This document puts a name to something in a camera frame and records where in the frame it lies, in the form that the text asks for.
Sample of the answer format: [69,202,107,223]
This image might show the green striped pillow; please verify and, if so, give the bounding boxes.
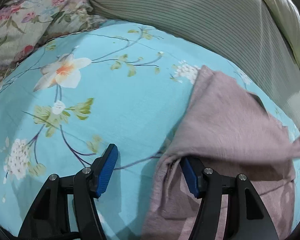
[89,0,300,128]

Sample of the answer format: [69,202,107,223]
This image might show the floral patterned pillow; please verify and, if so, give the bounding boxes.
[0,0,108,85]

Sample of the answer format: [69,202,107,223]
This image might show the mauve knit garment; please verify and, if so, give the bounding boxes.
[141,65,300,240]

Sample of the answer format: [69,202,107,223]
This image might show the light green pillow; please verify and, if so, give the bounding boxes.
[247,0,300,81]

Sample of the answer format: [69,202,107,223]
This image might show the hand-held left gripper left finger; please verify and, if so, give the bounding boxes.
[17,144,118,240]

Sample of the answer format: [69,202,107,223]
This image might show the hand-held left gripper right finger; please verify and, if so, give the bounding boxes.
[179,157,280,240]

